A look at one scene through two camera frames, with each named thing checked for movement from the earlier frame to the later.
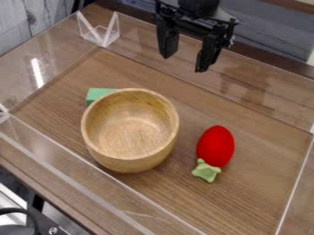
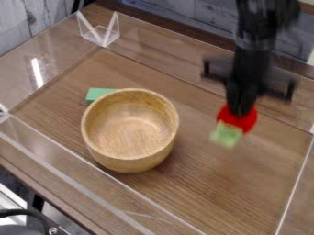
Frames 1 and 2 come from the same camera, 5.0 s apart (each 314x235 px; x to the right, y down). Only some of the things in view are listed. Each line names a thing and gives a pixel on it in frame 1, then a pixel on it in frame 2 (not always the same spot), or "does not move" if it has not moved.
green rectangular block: (95, 93) does not move
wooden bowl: (130, 128) does not move
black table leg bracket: (39, 223) does not move
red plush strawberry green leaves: (216, 149) → (232, 127)
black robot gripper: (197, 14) → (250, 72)
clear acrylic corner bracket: (101, 35) does not move
